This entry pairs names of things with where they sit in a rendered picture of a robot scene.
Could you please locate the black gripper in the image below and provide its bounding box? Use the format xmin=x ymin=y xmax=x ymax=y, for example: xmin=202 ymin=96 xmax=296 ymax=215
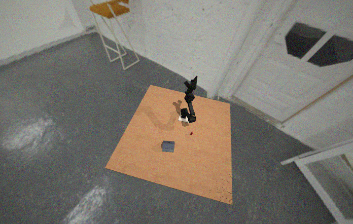
xmin=188 ymin=76 xmax=197 ymax=92

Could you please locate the grey sloped panel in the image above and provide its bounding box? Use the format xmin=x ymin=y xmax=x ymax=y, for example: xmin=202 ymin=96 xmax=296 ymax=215
xmin=162 ymin=140 xmax=174 ymax=153

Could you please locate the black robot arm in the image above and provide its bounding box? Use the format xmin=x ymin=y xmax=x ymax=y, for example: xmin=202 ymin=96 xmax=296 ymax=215
xmin=181 ymin=81 xmax=196 ymax=123

